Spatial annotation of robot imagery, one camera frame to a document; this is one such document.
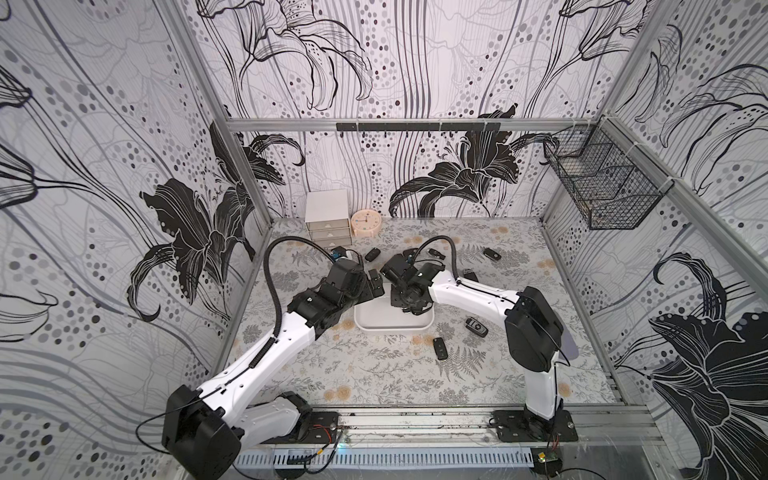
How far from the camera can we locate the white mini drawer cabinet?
1043 millimetres

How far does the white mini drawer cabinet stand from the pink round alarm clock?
6 centimetres

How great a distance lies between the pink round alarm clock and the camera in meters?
1.14

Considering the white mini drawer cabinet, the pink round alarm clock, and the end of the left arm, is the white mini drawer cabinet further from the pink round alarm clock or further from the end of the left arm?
the end of the left arm
